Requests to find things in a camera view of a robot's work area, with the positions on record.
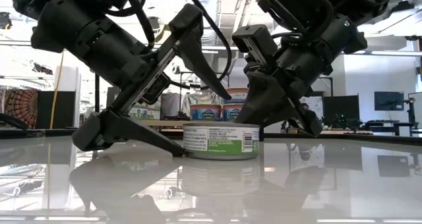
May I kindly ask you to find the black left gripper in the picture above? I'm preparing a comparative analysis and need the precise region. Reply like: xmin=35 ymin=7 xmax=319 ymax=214
xmin=71 ymin=3 xmax=233 ymax=158

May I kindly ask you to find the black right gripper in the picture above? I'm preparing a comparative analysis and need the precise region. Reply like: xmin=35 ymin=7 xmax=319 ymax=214
xmin=231 ymin=14 xmax=369 ymax=136

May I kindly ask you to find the silver lid green label can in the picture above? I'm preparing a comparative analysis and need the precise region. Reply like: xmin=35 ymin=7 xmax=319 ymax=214
xmin=129 ymin=107 xmax=162 ymax=121
xmin=183 ymin=121 xmax=260 ymax=161

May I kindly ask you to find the white poster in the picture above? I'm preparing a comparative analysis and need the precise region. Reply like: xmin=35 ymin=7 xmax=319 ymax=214
xmin=301 ymin=96 xmax=324 ymax=115

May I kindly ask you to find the black panel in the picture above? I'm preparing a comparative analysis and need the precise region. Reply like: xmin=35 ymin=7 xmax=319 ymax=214
xmin=35 ymin=90 xmax=76 ymax=130

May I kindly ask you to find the black desk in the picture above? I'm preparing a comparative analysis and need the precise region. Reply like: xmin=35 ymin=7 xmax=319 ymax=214
xmin=357 ymin=119 xmax=419 ymax=136

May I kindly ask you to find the small black flat monitor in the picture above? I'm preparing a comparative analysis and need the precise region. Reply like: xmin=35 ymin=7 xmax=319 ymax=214
xmin=374 ymin=91 xmax=405 ymax=112

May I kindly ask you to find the long ceiling light strip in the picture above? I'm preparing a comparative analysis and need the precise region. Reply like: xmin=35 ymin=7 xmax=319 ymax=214
xmin=354 ymin=49 xmax=422 ymax=57

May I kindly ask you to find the red patterned tapestry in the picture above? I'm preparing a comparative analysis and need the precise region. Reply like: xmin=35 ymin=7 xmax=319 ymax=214
xmin=3 ymin=88 xmax=40 ymax=130

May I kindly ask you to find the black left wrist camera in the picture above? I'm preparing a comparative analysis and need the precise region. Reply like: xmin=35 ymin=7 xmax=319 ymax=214
xmin=141 ymin=72 xmax=171 ymax=105

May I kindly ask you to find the wooden shelf black metal frame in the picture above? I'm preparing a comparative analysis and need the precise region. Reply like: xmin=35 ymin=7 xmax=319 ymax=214
xmin=94 ymin=71 xmax=266 ymax=142

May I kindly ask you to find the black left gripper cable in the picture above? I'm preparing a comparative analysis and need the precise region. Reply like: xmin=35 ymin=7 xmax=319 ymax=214
xmin=169 ymin=0 xmax=233 ymax=90

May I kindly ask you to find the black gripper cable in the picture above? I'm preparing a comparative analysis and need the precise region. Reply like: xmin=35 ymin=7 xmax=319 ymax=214
xmin=256 ymin=0 xmax=336 ymax=40
xmin=169 ymin=0 xmax=233 ymax=90

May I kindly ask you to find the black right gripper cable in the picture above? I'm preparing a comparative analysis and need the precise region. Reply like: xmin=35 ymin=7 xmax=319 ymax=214
xmin=256 ymin=0 xmax=336 ymax=40

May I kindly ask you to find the yellow cable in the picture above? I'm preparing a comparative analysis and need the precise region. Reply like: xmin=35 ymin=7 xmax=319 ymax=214
xmin=49 ymin=51 xmax=65 ymax=130

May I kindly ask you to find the black metal table frame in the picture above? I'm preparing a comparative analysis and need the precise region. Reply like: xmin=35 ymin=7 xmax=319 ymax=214
xmin=0 ymin=127 xmax=422 ymax=146

